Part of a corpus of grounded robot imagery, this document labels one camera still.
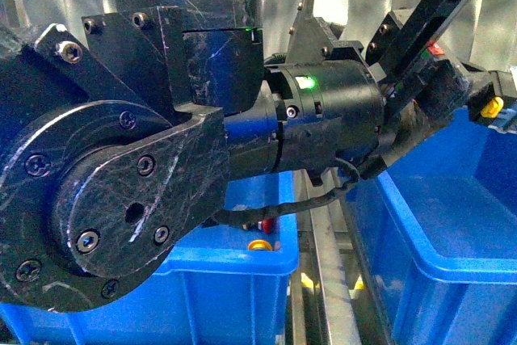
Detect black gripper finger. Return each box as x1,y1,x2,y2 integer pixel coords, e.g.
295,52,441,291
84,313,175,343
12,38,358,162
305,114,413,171
359,100,448,180
378,0,468,78

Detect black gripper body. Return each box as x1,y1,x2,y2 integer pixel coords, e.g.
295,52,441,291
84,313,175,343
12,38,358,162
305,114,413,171
287,0,401,79

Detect yellow button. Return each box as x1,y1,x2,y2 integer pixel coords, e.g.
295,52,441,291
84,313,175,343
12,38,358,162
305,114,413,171
419,40,517,135

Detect blue bin with buttons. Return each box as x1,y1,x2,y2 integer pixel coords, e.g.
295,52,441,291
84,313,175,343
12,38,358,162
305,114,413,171
0,170,301,345

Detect empty blue target bin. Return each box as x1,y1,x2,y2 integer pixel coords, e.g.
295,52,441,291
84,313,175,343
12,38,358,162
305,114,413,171
347,109,516,344

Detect red button lying sideways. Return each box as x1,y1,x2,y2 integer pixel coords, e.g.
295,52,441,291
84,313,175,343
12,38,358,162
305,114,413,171
260,218,275,234

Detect yellow button front edge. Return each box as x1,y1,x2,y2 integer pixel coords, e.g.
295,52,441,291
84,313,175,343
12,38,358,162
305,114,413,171
247,239,273,251

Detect metal divider rail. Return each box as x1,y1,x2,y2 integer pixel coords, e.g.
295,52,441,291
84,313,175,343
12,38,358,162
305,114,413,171
292,168,364,345

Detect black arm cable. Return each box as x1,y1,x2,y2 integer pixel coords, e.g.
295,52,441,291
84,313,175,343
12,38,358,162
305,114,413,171
213,157,361,229

